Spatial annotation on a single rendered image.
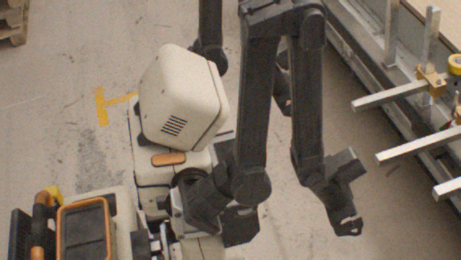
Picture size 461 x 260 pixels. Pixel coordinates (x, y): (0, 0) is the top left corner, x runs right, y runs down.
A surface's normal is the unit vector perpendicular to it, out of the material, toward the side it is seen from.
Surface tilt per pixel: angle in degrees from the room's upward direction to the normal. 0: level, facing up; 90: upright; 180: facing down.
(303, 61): 93
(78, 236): 0
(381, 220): 0
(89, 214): 0
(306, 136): 89
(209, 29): 84
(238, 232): 90
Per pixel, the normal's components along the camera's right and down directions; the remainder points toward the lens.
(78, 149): -0.13, -0.72
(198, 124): 0.21, 0.65
